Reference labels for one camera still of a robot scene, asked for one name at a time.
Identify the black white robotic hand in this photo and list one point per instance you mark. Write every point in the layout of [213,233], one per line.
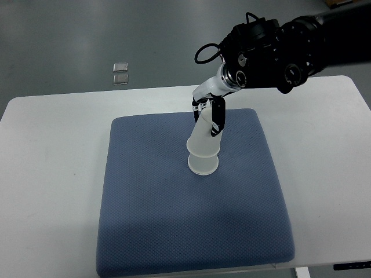
[213,90]

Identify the white paper cup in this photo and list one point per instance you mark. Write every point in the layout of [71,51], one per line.
[201,143]
[203,166]

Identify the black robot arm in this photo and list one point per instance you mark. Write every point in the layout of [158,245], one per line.
[262,53]

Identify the white paper cup on cushion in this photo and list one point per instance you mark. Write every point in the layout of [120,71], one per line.
[203,166]

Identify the lower metal floor plate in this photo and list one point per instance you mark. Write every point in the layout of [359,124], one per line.
[120,79]

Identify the metal floor plate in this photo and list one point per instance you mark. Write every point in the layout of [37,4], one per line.
[120,67]
[120,79]

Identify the upper metal floor plate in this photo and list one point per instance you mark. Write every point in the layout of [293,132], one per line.
[120,67]

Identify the blue mesh cushion pad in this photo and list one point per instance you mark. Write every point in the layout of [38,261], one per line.
[157,216]

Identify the brown cardboard box corner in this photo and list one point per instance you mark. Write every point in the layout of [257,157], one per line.
[337,3]

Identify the white table leg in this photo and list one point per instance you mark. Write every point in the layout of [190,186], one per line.
[302,272]

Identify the black table control panel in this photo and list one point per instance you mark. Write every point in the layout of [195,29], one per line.
[352,266]

